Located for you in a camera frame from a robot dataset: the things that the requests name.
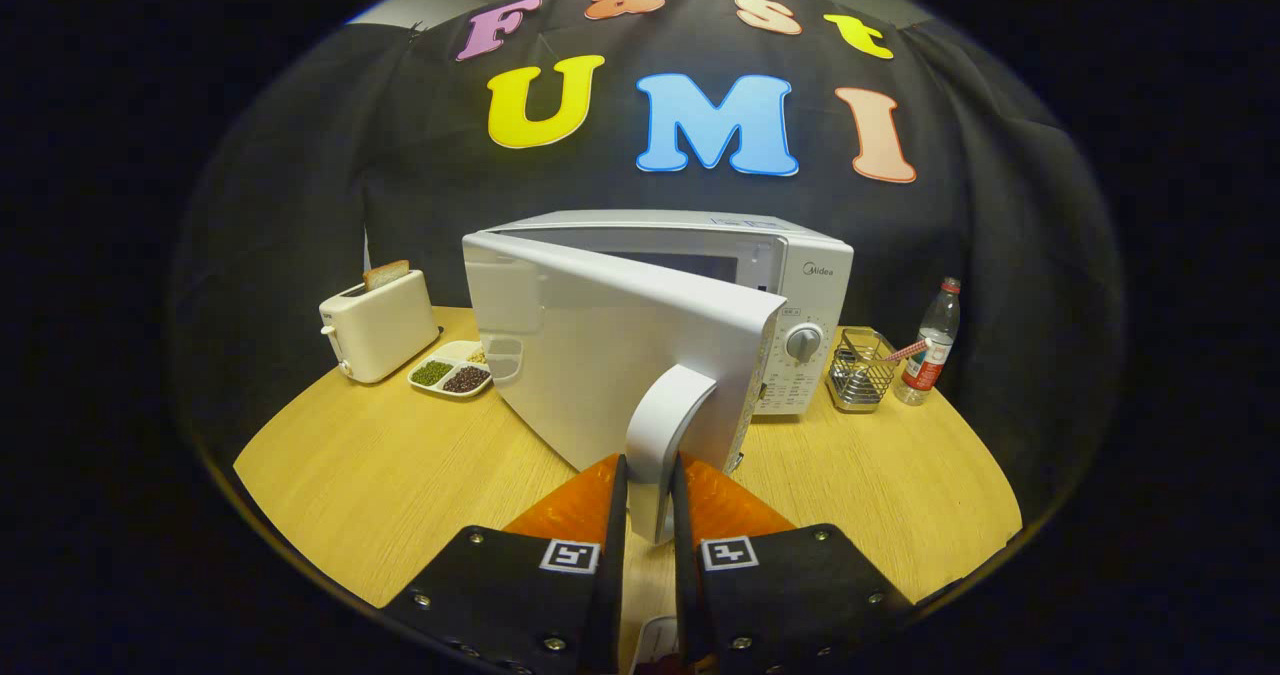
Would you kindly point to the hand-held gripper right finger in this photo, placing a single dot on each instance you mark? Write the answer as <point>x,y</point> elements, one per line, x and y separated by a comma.
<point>686,595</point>

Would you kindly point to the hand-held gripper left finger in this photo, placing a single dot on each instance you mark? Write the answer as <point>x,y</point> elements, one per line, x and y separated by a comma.
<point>614,595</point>

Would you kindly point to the white toaster oven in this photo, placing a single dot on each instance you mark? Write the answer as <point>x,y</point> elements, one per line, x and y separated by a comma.
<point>600,355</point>

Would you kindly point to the cream bread toaster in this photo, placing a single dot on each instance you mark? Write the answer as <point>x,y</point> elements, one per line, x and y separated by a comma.
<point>380,330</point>

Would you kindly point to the white divided bean dish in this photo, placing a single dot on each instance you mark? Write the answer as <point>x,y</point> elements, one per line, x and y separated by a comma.
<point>440,373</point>

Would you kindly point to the red white striped stick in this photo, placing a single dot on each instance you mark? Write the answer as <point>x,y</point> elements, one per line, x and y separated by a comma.
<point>905,351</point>

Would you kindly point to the clear plastic water bottle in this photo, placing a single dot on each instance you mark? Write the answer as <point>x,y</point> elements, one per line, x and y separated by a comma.
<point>930,350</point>

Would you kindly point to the toast slice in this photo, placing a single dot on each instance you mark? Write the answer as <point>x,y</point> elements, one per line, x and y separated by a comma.
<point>386,275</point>

